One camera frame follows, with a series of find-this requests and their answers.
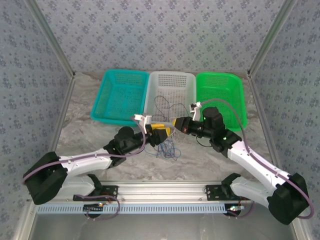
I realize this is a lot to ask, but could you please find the thin purple cable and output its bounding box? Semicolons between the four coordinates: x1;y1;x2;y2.
156;139;181;160

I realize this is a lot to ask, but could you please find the thin black cable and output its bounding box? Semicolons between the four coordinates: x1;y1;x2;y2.
153;95;191;124

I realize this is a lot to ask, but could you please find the white plastic basket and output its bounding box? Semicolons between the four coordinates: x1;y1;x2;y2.
142;71;197;127

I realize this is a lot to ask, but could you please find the green plastic basket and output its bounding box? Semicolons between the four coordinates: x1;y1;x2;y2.
195;71;248;132

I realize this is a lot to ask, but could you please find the teal plastic basket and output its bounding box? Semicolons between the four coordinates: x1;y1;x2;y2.
89;69;150;127

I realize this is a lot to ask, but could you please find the small black controller board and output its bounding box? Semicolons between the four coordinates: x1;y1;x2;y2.
83;202;105;214
226;204;245;216

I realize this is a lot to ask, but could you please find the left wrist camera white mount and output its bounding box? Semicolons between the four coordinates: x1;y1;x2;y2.
134;114;153;133

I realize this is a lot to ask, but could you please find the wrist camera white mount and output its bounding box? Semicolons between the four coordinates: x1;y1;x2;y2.
134;114;153;133
189;101;202;121

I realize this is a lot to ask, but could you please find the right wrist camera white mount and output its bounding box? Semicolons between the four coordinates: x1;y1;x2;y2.
189;101;202;121

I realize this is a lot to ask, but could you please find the aluminium table side rail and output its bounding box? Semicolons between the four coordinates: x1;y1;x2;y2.
246;73;283;173
47;74;77;155

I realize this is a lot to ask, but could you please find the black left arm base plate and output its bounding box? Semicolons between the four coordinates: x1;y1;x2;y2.
72;185;119;202

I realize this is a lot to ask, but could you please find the aluminium mounting rail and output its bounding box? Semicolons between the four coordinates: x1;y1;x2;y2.
59;181;272;203

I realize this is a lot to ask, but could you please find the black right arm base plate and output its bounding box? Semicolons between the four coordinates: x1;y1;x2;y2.
205;184;252;202

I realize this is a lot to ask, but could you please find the pale blue slotted cable duct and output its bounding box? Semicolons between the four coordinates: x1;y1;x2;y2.
36;202;226;215

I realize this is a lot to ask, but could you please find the aluminium frame post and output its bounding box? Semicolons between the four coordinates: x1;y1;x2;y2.
24;0;76;79
246;0;300;78

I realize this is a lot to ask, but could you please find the aluminium lower frame bar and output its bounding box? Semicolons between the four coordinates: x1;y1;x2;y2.
291;219;310;240
13;203;38;240

